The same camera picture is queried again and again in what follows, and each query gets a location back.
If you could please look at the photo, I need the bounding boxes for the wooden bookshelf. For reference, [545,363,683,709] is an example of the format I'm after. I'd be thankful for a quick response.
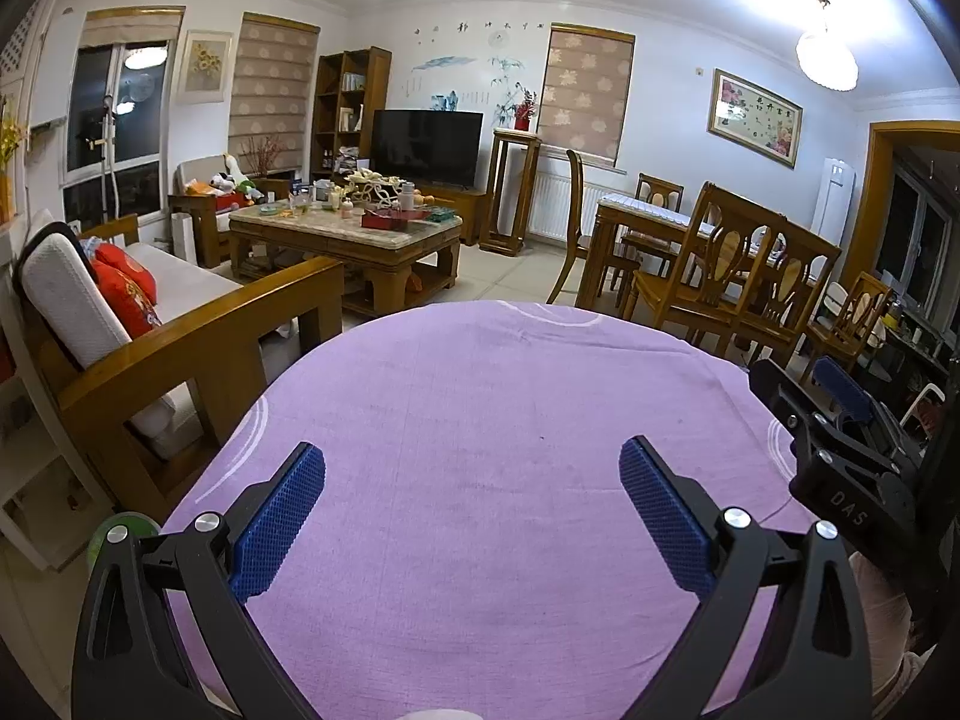
[311,47,392,181]

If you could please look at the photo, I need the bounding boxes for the red pillow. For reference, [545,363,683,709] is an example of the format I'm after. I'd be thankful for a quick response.
[96,242,158,301]
[90,259,162,338]

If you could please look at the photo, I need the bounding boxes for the person's right hand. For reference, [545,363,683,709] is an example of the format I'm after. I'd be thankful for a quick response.
[851,551,935,698]

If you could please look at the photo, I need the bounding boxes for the white pendant lamp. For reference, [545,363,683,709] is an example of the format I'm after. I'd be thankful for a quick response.
[796,0,860,91]

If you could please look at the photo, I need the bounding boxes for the stuffed toy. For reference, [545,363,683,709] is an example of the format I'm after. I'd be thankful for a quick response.
[208,154,260,203]

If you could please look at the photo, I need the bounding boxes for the white plastic chair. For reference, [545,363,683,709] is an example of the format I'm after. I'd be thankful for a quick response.
[896,381,946,428]

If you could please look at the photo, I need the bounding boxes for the wooden dining table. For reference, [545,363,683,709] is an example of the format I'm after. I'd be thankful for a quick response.
[577,193,751,308]

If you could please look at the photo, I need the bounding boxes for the green round lid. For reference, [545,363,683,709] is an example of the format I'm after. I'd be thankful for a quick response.
[86,511,162,563]

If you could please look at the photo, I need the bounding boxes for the framed sunflower painting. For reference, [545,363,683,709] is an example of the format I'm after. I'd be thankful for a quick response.
[180,30,233,104]

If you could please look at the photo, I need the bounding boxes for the wooden sofa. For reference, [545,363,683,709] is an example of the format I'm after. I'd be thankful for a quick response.
[15,214,346,522]

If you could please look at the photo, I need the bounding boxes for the rolled-up window blind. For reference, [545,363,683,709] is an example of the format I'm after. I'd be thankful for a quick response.
[79,6,185,50]

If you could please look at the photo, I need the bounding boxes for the framed flower picture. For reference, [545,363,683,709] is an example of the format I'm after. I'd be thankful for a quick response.
[709,67,803,170]

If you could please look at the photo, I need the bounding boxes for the tall wooden plant stand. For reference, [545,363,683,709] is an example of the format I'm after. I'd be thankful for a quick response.
[480,129,542,256]

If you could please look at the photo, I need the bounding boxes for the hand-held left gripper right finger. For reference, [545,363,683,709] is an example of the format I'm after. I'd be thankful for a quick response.
[619,433,875,720]

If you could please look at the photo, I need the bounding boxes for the wooden television stand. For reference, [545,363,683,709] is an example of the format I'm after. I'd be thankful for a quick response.
[416,184,488,245]

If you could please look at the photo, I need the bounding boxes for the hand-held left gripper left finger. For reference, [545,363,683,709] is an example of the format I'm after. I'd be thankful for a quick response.
[71,441,327,720]

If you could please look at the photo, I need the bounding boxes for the purple tablecloth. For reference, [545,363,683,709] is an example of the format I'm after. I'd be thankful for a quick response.
[161,300,826,720]

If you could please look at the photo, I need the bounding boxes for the white wall radiator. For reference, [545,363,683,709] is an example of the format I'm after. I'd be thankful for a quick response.
[527,165,627,241]

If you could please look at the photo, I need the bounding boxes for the white sofa back cushion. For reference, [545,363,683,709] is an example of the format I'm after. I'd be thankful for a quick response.
[21,232,132,368]

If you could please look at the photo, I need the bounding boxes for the grey sofa seat cushion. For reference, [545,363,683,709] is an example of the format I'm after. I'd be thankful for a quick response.
[124,244,245,323]

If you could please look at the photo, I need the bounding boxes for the black desk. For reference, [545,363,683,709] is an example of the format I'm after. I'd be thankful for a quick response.
[862,300,953,391]

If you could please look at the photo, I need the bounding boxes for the wooden dining chair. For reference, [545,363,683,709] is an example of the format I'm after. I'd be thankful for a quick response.
[739,221,842,368]
[619,172,685,286]
[626,181,785,346]
[547,150,631,308]
[806,272,893,368]

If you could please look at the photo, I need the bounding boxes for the white lattice cabinet door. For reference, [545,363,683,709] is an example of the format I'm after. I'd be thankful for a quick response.
[0,15,46,136]

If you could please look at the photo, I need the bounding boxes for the white standing air conditioner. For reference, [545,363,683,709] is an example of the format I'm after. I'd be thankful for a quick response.
[811,157,856,241]

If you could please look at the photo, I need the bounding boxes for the wooden armchair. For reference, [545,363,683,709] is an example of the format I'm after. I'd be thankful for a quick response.
[169,154,290,267]

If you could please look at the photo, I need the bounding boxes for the black television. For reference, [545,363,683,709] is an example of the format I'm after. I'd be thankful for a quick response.
[373,109,485,190]

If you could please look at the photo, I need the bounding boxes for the patterned window blind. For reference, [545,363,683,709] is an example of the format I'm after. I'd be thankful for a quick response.
[229,13,321,160]
[536,22,637,167]

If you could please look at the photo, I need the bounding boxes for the cream carved ornament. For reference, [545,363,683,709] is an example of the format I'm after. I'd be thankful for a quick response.
[343,171,406,207]

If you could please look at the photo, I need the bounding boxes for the wooden coffee table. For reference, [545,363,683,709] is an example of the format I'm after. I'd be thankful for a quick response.
[229,199,462,320]

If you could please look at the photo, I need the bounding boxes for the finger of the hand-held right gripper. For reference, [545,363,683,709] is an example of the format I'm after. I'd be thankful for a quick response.
[814,355,925,466]
[748,358,848,466]

